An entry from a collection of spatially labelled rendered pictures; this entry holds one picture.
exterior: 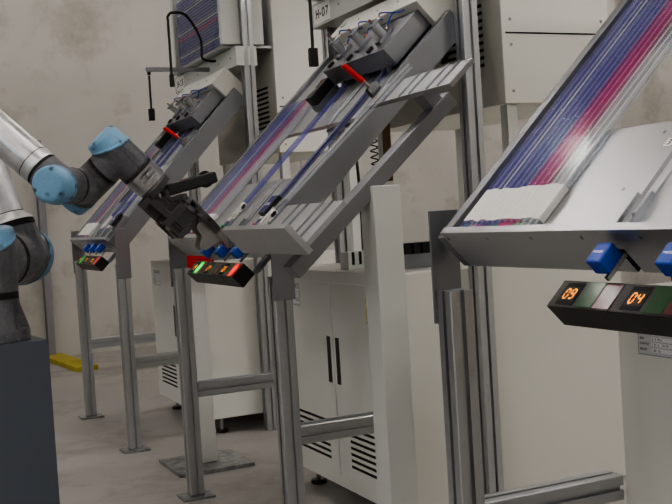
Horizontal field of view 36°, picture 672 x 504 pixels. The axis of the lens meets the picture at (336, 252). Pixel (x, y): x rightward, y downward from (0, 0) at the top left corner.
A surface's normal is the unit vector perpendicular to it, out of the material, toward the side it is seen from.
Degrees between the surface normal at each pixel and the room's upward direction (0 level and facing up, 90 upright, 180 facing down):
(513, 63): 90
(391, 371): 90
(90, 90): 90
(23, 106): 90
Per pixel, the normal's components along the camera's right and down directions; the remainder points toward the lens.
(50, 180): -0.17, 0.05
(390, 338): 0.41, 0.01
